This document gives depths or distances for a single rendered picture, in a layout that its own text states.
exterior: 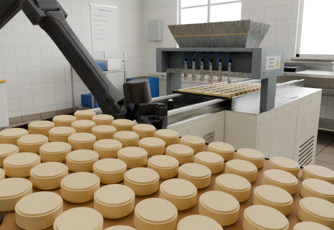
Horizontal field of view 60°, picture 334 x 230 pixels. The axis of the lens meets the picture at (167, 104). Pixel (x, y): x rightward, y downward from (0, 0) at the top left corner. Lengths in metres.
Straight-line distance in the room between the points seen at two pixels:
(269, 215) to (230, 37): 1.37
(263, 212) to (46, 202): 0.25
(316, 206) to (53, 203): 0.32
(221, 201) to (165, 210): 0.07
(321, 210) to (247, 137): 1.22
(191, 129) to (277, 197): 1.01
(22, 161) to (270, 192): 0.35
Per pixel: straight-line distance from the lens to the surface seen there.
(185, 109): 1.35
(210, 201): 0.38
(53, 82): 5.44
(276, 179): 0.47
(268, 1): 4.94
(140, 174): 0.42
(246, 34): 1.62
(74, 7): 5.68
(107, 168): 0.44
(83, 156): 0.48
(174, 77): 2.02
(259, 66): 1.53
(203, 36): 1.76
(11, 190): 0.41
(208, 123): 1.51
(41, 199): 0.38
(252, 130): 1.60
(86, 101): 5.22
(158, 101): 1.64
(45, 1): 0.92
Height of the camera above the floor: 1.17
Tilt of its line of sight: 11 degrees down
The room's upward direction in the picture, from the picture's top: straight up
